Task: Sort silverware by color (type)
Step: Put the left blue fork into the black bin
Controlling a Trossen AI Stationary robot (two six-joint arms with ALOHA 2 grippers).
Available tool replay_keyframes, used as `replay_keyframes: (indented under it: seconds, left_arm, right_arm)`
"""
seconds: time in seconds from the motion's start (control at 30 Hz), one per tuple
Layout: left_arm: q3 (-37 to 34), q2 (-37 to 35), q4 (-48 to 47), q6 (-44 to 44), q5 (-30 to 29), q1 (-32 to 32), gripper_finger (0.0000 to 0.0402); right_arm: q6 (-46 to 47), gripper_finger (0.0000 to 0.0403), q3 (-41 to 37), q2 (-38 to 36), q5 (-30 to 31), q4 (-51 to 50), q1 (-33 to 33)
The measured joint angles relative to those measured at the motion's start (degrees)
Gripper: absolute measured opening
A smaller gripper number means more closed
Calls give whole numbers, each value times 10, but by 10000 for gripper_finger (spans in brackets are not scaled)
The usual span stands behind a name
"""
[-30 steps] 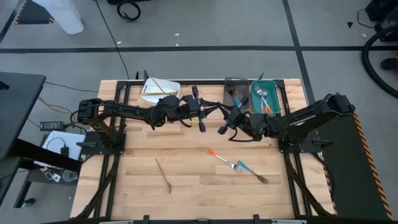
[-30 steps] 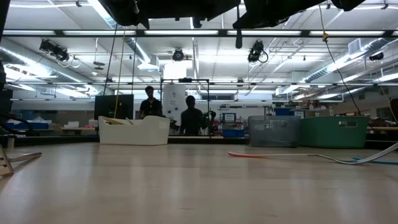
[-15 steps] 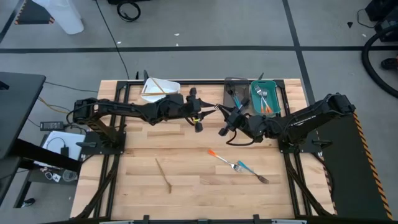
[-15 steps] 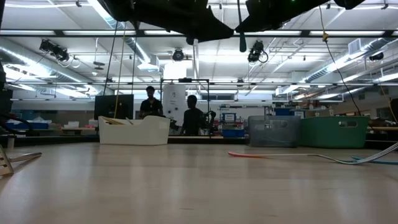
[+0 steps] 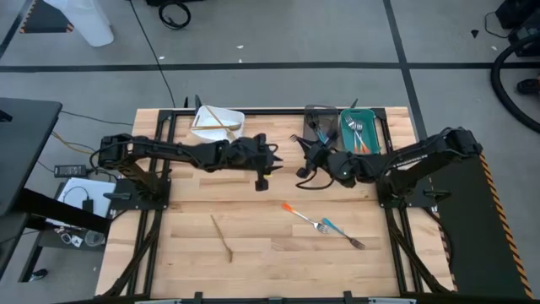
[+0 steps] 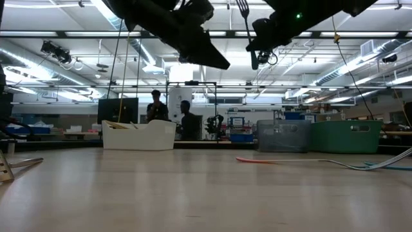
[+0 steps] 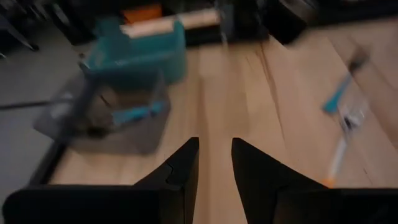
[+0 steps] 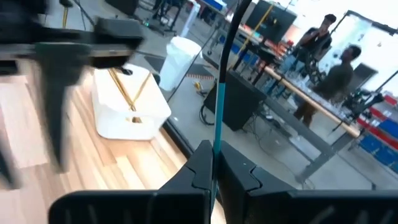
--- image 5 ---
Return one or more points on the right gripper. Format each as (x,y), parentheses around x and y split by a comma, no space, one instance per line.
(321,156)

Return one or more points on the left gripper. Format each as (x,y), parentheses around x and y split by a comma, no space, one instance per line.
(249,154)

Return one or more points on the gold spoon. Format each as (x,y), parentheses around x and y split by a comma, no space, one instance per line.
(211,126)

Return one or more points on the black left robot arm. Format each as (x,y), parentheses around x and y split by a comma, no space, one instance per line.
(169,150)

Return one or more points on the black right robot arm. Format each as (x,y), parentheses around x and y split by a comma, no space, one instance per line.
(422,154)

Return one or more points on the grey translucent plastic bin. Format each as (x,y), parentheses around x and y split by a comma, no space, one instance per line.
(332,120)

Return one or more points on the black clamp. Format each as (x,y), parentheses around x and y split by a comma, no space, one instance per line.
(354,104)
(197,103)

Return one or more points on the teal plastic bin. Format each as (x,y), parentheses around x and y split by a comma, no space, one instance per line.
(374,131)

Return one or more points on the white plastic bin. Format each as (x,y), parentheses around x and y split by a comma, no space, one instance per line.
(211,137)

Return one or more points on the white paper sheet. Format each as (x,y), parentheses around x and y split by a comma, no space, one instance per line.
(101,192)

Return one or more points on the large hazard-striped black mat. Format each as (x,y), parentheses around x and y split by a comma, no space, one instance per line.
(476,232)

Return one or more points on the small black adapter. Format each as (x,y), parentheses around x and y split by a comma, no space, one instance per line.
(88,205)

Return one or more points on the clear glass cup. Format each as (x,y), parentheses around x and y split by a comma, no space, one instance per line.
(94,238)

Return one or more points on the small black floor scrap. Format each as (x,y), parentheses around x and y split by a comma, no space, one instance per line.
(475,33)

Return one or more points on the black power brick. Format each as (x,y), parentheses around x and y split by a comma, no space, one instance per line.
(69,171)

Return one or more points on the black and red tool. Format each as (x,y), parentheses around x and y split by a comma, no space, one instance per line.
(529,86)

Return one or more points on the white rounded object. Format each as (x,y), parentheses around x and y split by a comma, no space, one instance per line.
(84,21)

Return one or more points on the black equipment box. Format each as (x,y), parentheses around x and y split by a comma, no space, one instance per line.
(523,17)

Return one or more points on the black desk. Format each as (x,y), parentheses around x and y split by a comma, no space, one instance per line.
(25,148)

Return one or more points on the black caster wheel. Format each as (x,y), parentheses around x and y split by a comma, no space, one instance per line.
(38,275)

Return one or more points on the small hazard-striped black mat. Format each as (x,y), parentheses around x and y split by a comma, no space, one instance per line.
(36,19)

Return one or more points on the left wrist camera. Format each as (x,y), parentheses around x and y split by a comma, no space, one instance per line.
(261,185)

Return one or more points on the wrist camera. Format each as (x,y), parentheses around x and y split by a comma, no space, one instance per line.
(261,185)
(302,172)

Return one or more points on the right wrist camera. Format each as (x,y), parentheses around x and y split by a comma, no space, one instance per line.
(302,172)

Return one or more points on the black aluminium table frame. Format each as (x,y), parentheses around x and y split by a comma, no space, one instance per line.
(274,112)

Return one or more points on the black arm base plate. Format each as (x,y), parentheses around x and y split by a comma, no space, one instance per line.
(439,196)
(126,202)

